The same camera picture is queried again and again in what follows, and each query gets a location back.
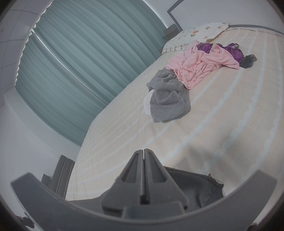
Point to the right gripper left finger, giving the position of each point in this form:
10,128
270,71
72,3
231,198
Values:
130,182

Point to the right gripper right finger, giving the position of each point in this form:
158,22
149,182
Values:
158,182

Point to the black T-shirt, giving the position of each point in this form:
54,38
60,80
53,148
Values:
194,189

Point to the black chest of drawers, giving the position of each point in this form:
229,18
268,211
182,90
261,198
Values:
62,174

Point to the bed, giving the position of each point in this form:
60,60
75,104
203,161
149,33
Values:
216,133

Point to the white garment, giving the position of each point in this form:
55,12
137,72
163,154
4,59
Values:
147,106

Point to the grey garment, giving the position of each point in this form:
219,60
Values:
168,100

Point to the blue-green curtain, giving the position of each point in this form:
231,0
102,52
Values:
53,92
96,32

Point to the pink garment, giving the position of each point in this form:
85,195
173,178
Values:
199,64

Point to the black lace garment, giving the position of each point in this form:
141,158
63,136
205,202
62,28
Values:
248,61

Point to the grey bedside table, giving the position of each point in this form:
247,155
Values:
171,31

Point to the purple garment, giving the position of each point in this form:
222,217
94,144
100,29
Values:
235,52

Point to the white printed pillow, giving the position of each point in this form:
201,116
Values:
194,34

